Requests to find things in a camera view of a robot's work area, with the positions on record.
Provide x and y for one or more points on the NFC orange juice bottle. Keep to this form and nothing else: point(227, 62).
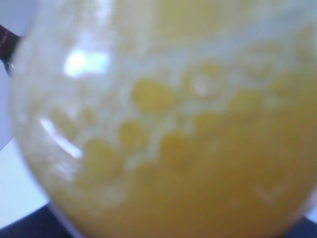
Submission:
point(171, 118)

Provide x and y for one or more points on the dark red wine bottle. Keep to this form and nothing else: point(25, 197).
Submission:
point(9, 42)

